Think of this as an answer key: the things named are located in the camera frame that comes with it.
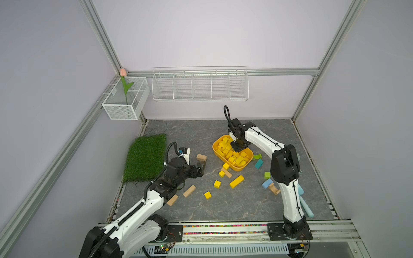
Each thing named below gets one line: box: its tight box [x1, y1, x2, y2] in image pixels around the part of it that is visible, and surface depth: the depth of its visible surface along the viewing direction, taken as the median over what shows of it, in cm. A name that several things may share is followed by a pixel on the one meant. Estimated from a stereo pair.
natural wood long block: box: [182, 184, 197, 198], surface depth 88 cm
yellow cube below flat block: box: [213, 180, 222, 189], surface depth 89 cm
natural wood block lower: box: [166, 194, 179, 207], surface depth 84 cm
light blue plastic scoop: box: [297, 183, 315, 218], surface depth 81 cm
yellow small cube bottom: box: [203, 191, 213, 200], surface depth 86 cm
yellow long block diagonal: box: [229, 174, 245, 189], surface depth 91 cm
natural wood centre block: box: [219, 167, 233, 179], surface depth 94 cm
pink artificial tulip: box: [119, 68, 134, 105], surface depth 91 cm
